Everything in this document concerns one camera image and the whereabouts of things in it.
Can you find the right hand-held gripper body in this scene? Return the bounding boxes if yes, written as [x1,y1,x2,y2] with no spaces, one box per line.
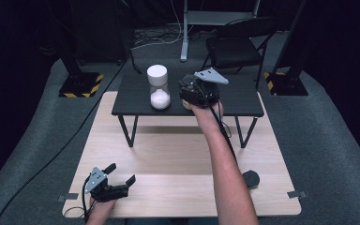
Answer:
[181,67,230,110]

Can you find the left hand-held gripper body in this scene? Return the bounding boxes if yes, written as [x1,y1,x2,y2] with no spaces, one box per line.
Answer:
[84,166,129,203]

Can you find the person's left hand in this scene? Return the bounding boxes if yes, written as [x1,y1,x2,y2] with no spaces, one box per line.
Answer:
[88,198,118,218]

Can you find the person's right hand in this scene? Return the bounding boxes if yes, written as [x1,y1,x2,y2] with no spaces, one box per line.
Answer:
[188,100,225,124]

